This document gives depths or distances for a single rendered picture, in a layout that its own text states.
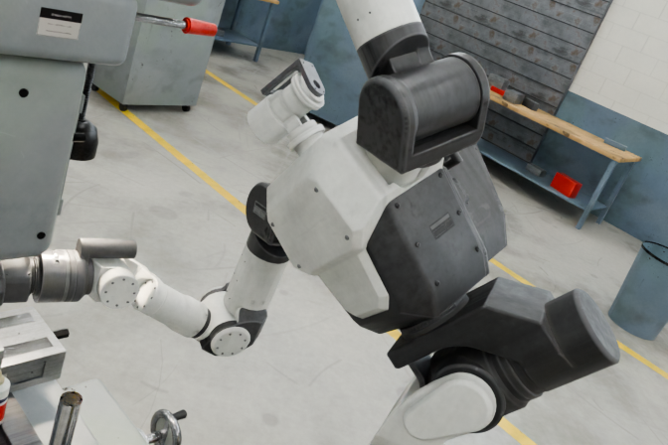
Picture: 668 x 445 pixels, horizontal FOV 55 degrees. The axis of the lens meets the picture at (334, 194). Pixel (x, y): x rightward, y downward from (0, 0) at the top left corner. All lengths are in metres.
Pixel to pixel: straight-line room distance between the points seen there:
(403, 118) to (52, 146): 0.48
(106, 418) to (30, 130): 0.85
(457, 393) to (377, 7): 0.54
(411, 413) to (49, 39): 0.71
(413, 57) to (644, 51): 7.43
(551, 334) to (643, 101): 7.29
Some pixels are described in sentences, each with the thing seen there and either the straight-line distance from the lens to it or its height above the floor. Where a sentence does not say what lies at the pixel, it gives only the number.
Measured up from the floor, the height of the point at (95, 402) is 0.76.
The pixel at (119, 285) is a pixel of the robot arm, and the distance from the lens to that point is 1.14.
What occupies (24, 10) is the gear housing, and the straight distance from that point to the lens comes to 0.85.
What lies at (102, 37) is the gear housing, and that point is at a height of 1.67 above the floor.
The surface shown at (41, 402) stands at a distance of 1.45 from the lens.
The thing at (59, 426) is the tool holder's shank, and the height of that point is 1.31.
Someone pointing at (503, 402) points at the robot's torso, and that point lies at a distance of 0.98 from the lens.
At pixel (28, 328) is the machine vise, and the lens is 1.38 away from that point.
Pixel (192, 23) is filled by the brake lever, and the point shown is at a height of 1.71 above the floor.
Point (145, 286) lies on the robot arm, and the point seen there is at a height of 1.20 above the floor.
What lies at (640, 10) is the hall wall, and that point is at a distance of 8.30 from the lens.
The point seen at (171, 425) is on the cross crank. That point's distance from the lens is 1.70.
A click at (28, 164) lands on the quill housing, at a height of 1.48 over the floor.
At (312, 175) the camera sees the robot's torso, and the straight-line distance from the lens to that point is 0.87.
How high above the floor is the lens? 1.88
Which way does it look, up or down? 21 degrees down
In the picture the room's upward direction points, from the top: 21 degrees clockwise
